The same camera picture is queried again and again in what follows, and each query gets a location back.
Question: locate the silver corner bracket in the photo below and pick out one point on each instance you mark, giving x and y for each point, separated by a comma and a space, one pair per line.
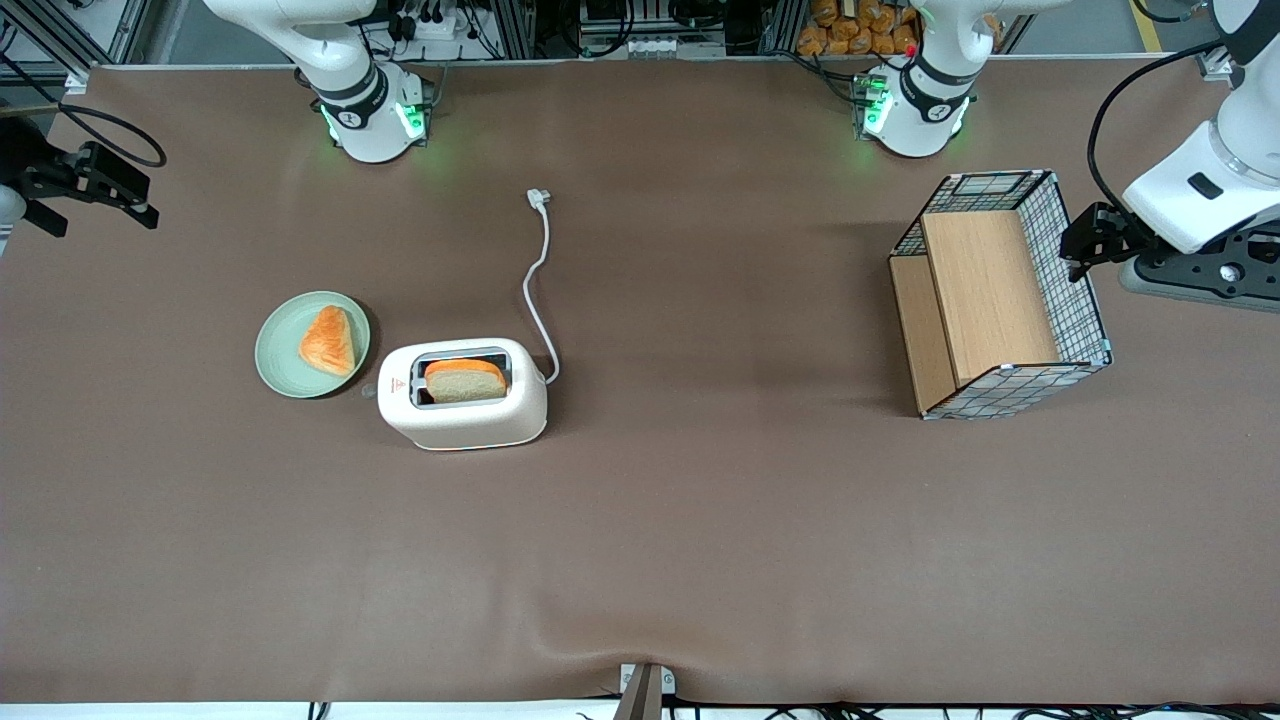
1215, 63
76, 83

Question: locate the white power strip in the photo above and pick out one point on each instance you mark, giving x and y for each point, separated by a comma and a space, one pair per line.
440, 25

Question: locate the metal table clamp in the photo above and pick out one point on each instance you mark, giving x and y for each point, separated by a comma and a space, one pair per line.
645, 695

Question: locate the bag of orange buns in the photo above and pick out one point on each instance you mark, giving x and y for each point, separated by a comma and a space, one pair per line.
850, 35

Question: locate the white Franka left arm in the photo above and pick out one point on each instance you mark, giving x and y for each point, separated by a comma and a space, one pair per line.
925, 110

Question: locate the white two-slot toaster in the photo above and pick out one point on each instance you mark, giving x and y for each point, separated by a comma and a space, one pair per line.
470, 425

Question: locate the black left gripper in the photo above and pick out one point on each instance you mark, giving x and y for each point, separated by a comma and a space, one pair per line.
1112, 230

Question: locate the orange triangular bread piece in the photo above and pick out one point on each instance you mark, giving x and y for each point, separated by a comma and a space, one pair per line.
330, 345

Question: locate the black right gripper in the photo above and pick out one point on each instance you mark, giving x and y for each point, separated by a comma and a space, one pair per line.
22, 158

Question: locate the pale green round plate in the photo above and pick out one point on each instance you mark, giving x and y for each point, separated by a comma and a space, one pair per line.
285, 360

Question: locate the toast slice with brown crust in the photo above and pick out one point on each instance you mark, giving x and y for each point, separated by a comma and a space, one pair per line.
465, 385

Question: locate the brown table mat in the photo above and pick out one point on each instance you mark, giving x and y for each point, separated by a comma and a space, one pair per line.
700, 520

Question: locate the white Franka right arm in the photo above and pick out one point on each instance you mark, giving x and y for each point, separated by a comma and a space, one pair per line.
365, 125

